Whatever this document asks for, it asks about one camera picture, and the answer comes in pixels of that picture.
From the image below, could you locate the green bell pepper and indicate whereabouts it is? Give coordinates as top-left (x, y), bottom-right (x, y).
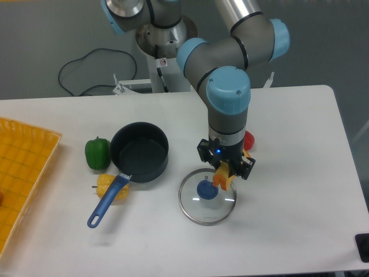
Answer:
top-left (85, 137), bottom-right (111, 170)

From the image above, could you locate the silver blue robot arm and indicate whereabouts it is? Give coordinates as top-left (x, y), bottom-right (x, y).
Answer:
top-left (101, 1), bottom-right (290, 179)

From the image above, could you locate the black device at table edge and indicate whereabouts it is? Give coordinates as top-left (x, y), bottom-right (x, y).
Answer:
top-left (355, 233), bottom-right (369, 263)

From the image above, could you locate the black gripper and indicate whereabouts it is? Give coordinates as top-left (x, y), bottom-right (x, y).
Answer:
top-left (197, 139), bottom-right (256, 179)

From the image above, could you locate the glass lid with blue knob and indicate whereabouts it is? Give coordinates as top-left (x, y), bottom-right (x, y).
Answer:
top-left (178, 168), bottom-right (237, 226)

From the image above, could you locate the red bell pepper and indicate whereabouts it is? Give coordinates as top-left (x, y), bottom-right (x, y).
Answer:
top-left (243, 131), bottom-right (255, 151)

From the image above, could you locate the yellow woven tray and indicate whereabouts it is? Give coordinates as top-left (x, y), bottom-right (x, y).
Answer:
top-left (1, 117), bottom-right (62, 254)

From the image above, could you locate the yellow bell pepper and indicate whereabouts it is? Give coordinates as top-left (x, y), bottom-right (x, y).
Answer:
top-left (95, 174), bottom-right (129, 201)

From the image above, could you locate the white metal bracket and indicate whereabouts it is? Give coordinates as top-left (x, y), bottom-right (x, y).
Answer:
top-left (263, 72), bottom-right (274, 88)

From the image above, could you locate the black cable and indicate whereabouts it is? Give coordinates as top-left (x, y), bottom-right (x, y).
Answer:
top-left (58, 48), bottom-right (138, 97)

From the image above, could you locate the dark pot with blue handle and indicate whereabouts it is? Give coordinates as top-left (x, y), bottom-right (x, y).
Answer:
top-left (87, 122), bottom-right (169, 229)

